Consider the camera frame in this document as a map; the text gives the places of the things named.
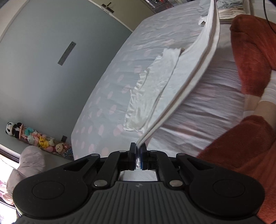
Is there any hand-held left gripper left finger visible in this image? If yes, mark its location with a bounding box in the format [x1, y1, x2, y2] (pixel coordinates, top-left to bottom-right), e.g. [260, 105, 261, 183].
[63, 142, 137, 189]

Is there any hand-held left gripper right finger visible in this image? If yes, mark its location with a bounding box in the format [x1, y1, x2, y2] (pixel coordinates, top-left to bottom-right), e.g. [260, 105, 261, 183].
[140, 144, 213, 189]

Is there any white sweater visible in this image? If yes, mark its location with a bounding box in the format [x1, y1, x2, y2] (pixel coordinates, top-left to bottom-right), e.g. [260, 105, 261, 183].
[123, 0, 221, 149]

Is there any person's right forearm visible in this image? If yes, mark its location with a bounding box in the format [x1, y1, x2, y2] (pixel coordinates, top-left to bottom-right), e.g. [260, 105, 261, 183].
[243, 70, 276, 121]

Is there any stack of folded clothes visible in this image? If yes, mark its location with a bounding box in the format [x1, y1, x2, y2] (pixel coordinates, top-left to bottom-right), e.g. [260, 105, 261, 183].
[217, 0, 247, 20]

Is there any clear tube of plush toys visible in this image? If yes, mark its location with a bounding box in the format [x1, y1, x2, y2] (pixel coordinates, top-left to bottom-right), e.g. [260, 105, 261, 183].
[19, 125, 73, 160]

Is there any bed with pink dotted sheet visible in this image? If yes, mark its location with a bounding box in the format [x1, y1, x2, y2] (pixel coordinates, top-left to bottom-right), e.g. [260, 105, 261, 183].
[71, 0, 256, 181]

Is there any panda plush toy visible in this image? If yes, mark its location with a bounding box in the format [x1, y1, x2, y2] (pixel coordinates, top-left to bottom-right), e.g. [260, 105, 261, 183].
[6, 122, 22, 138]

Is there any window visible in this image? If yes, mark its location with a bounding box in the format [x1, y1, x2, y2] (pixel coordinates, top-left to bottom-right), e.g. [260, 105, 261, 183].
[0, 147, 21, 216]

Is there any light blue garment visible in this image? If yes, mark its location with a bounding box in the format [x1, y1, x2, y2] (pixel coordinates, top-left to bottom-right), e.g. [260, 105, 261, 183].
[199, 0, 211, 23]

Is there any grey metal wall strip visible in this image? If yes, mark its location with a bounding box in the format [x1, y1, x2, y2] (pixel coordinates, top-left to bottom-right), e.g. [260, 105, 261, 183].
[57, 42, 76, 65]

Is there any grey wall bracket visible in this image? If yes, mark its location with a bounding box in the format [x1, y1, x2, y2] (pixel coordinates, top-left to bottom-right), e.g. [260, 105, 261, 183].
[101, 2, 115, 14]

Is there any black cable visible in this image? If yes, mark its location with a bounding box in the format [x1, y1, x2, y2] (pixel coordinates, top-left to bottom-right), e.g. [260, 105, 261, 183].
[263, 0, 276, 34]

